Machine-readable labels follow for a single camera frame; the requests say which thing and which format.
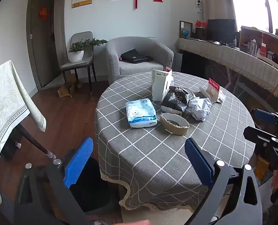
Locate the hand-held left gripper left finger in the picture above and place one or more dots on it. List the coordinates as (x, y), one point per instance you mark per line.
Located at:
(79, 164)

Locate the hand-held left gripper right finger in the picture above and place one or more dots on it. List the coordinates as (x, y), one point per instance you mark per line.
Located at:
(198, 164)

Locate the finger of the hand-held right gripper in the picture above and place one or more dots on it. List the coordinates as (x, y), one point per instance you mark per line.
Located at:
(265, 116)
(258, 134)

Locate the person's right hand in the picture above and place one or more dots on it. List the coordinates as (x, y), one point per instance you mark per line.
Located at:
(276, 180)

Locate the grey checked tablecloth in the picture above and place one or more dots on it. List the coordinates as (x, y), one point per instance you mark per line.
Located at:
(153, 150)

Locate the black table leg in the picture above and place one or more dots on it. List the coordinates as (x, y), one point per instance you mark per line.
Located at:
(33, 140)

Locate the crumpled white paper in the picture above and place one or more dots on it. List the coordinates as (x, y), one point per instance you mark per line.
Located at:
(200, 109)

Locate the red label carton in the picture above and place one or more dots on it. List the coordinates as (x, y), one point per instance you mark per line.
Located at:
(214, 91)

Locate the beige fringed cloth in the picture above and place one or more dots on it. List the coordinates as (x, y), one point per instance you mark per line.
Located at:
(235, 58)

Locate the black printed packet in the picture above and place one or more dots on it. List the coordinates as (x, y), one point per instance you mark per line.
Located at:
(174, 100)

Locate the cardboard box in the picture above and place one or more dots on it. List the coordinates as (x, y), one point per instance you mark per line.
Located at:
(65, 90)

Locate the blue white tissue pack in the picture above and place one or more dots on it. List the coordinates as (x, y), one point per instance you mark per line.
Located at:
(141, 113)

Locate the wooden desk shelf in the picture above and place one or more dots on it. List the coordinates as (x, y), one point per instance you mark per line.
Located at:
(265, 39)

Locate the white paper bag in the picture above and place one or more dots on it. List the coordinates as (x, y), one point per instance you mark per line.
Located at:
(160, 86)

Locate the black monitor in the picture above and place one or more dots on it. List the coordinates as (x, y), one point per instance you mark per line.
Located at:
(221, 30)

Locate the pale green patterned tablecloth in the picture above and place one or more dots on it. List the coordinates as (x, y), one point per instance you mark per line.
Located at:
(5, 98)

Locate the grey dining chair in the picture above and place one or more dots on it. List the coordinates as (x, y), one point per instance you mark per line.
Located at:
(78, 64)

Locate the grey armchair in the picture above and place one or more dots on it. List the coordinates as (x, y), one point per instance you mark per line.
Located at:
(141, 73)

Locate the potted plant in white pot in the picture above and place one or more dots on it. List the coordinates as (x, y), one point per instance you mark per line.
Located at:
(76, 55)

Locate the small red flag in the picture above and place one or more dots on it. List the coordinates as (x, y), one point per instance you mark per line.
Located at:
(204, 24)
(198, 23)

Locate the bright window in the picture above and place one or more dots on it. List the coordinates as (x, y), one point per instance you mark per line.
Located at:
(251, 2)

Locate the small blue globe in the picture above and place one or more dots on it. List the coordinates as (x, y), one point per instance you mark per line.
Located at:
(185, 32)

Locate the dark wooden door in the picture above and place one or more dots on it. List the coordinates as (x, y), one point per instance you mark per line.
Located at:
(41, 51)

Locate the black handbag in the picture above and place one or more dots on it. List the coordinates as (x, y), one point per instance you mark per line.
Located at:
(134, 57)

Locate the beige curtain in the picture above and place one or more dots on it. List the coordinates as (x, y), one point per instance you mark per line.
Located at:
(214, 0)

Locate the red door ornament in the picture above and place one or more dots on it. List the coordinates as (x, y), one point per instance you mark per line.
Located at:
(44, 14)

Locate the white picture frame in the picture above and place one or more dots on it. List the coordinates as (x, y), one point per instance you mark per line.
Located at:
(183, 24)

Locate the white security camera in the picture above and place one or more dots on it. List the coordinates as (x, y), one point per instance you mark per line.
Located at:
(199, 3)

